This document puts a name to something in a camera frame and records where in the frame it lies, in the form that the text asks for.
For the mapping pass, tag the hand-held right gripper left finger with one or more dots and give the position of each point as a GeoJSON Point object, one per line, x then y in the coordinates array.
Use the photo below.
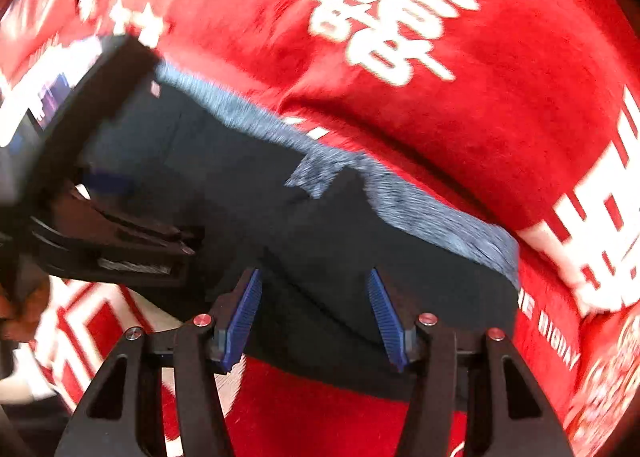
{"type": "Point", "coordinates": [245, 317]}

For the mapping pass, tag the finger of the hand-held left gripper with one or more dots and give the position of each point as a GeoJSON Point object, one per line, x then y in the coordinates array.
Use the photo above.
{"type": "Point", "coordinates": [115, 264]}
{"type": "Point", "coordinates": [130, 227]}

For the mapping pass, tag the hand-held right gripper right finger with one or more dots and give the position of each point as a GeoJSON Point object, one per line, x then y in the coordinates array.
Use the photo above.
{"type": "Point", "coordinates": [387, 317]}

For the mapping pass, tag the black pants with blue trim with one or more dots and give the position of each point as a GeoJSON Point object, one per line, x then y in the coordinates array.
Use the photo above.
{"type": "Point", "coordinates": [325, 247]}

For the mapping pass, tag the person's left hand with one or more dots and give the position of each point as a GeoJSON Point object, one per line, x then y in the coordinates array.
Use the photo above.
{"type": "Point", "coordinates": [25, 312]}

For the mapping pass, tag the red embroidered pillow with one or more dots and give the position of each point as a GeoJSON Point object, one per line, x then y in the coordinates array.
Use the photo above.
{"type": "Point", "coordinates": [610, 387]}

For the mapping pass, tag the red printed blanket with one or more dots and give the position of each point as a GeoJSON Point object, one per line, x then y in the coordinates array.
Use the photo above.
{"type": "Point", "coordinates": [500, 87]}

